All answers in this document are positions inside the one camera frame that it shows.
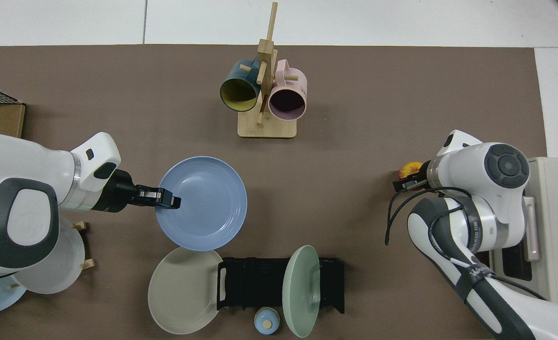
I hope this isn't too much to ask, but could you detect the red yellow apple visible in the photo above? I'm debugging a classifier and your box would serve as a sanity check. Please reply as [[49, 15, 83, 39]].
[[399, 161, 424, 190]]

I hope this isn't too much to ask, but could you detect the black dish rack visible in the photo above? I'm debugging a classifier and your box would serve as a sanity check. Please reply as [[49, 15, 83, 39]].
[[217, 256, 345, 315]]

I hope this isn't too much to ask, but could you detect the dark teal cup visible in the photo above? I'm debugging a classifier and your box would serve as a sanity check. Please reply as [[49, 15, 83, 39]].
[[220, 58, 262, 113]]

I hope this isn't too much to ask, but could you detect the brown table cloth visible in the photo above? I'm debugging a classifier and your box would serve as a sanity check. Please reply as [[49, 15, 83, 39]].
[[0, 45, 548, 340]]

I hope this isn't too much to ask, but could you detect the small blue round jar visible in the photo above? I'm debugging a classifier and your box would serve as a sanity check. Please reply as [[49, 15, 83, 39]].
[[254, 307, 280, 335]]

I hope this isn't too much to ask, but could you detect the wooden peg plate rack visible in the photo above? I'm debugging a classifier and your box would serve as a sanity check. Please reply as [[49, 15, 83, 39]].
[[7, 221, 95, 290]]

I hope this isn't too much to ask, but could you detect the pink cup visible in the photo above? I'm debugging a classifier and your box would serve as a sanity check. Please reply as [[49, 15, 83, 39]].
[[268, 59, 308, 121]]

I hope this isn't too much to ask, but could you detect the green plate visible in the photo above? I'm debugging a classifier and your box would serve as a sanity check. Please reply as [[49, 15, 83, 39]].
[[282, 245, 321, 339]]

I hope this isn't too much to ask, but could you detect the white plate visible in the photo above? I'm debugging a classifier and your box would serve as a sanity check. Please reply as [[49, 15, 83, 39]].
[[12, 215, 86, 295]]

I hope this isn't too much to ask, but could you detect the wooden cup stand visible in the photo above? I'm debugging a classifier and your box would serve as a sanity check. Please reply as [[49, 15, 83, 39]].
[[237, 1, 297, 139]]

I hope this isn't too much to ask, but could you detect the beige plate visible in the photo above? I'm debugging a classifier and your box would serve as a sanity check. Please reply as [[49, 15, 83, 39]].
[[148, 246, 224, 335]]

